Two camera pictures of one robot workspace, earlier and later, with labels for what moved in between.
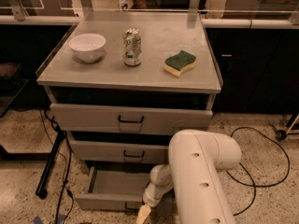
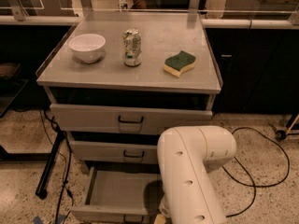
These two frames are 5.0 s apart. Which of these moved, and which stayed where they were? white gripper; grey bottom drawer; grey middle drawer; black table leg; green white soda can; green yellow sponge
Moved: grey bottom drawer; white gripper
Stayed: green white soda can; black table leg; green yellow sponge; grey middle drawer
